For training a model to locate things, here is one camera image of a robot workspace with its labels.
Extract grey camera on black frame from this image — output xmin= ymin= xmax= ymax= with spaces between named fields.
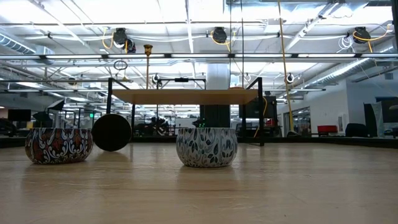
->
xmin=0 ymin=136 xmax=398 ymax=149

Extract silver ventilation duct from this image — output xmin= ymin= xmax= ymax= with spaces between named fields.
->
xmin=304 ymin=57 xmax=398 ymax=90
xmin=0 ymin=32 xmax=55 ymax=66

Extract black softbox light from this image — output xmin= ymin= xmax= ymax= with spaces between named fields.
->
xmin=32 ymin=111 xmax=53 ymax=128
xmin=46 ymin=98 xmax=66 ymax=112

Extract black wall screen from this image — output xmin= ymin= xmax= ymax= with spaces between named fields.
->
xmin=7 ymin=109 xmax=32 ymax=123

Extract black display panel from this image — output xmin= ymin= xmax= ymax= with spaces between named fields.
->
xmin=363 ymin=96 xmax=398 ymax=138

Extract black chair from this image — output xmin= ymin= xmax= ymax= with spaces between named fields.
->
xmin=345 ymin=123 xmax=365 ymax=138

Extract black screen on stand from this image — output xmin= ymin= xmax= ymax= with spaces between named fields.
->
xmin=238 ymin=95 xmax=278 ymax=119

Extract wooden shelf riser black legs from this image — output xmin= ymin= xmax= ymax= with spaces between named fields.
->
xmin=105 ymin=77 xmax=266 ymax=147

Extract red bench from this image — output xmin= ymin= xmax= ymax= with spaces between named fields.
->
xmin=317 ymin=124 xmax=339 ymax=134

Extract black cable reel yellow cord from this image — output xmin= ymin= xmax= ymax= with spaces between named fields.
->
xmin=212 ymin=27 xmax=228 ymax=44
xmin=353 ymin=26 xmax=371 ymax=44
xmin=112 ymin=27 xmax=137 ymax=54

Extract long yellow cable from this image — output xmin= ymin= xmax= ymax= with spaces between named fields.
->
xmin=277 ymin=0 xmax=295 ymax=136

